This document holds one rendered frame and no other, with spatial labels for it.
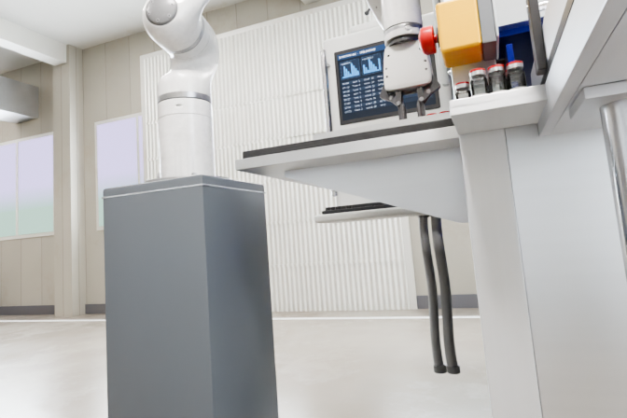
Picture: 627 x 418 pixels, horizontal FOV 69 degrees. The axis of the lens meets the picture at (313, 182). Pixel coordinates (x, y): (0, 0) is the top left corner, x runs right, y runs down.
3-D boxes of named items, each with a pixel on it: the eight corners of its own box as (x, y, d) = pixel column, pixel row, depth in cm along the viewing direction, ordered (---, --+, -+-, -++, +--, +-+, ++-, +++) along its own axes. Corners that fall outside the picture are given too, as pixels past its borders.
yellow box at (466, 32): (496, 59, 66) (491, 12, 66) (496, 40, 59) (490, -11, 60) (443, 70, 68) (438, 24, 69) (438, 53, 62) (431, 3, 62)
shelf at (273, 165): (506, 175, 132) (505, 169, 132) (515, 129, 67) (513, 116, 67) (348, 193, 149) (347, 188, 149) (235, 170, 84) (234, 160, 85)
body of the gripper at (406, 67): (430, 41, 100) (436, 90, 99) (384, 51, 104) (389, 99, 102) (425, 28, 93) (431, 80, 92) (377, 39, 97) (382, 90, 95)
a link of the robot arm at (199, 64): (146, 101, 98) (144, -3, 101) (182, 121, 116) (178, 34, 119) (201, 94, 97) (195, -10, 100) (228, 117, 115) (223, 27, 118)
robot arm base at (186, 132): (123, 188, 96) (121, 103, 98) (181, 193, 113) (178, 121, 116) (198, 176, 89) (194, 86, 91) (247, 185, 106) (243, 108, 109)
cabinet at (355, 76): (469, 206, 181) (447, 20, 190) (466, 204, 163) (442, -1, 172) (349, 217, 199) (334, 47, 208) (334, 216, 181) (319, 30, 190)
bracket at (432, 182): (472, 222, 79) (464, 148, 80) (471, 222, 76) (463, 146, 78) (295, 236, 91) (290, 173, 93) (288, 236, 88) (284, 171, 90)
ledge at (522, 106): (563, 119, 63) (561, 105, 63) (578, 94, 51) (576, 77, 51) (458, 134, 68) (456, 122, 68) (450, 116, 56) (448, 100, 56)
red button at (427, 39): (449, 54, 67) (445, 28, 67) (446, 44, 63) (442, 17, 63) (423, 60, 68) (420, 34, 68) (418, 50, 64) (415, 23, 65)
